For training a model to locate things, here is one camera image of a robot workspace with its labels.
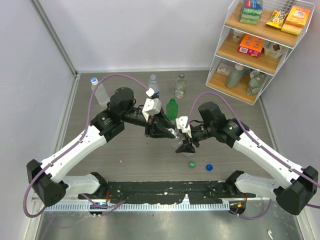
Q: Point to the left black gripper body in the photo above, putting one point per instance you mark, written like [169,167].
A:
[147,127]

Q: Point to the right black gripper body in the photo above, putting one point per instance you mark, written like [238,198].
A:
[199,133]

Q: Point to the white bottle cap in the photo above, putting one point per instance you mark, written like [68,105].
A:
[172,131]

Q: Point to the pepsi bottle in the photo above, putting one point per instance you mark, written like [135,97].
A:
[153,84]

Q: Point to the clear plastic bottle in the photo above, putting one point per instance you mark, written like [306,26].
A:
[177,141]

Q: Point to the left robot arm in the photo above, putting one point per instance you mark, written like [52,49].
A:
[49,177]

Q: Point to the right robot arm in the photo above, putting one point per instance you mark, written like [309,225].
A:
[291,186]

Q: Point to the green plastic bottle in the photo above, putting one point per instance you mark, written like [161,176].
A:
[172,109]

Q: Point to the clear glass bottle green cap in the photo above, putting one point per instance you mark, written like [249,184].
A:
[180,86]

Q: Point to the grey green bottle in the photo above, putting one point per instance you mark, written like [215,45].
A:
[235,76]

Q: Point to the clear bottle blue cap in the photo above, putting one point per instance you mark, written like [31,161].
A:
[100,94]

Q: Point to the clear bottle on shelf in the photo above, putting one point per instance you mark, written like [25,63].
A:
[256,82]

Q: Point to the pink white packet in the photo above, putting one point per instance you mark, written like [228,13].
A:
[224,69]

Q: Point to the orange pink box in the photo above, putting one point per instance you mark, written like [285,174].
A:
[251,46]

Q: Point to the white cup on shelf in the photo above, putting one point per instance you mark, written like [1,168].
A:
[237,36]

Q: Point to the green sponge pack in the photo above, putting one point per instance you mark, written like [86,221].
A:
[251,11]

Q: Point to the yellow snack bag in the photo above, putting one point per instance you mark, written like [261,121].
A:
[277,19]

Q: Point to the orange yellow box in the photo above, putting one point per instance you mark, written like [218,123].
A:
[295,21]

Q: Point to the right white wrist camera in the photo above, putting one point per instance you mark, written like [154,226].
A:
[183,126]

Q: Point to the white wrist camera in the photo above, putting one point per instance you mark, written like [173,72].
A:
[151,107]
[183,126]

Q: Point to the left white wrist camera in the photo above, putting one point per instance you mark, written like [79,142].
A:
[151,107]

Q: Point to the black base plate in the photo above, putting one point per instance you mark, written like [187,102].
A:
[169,192]

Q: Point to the white cable duct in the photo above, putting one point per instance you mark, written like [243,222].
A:
[82,206]

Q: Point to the white wire shelf rack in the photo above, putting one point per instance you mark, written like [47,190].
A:
[226,50]

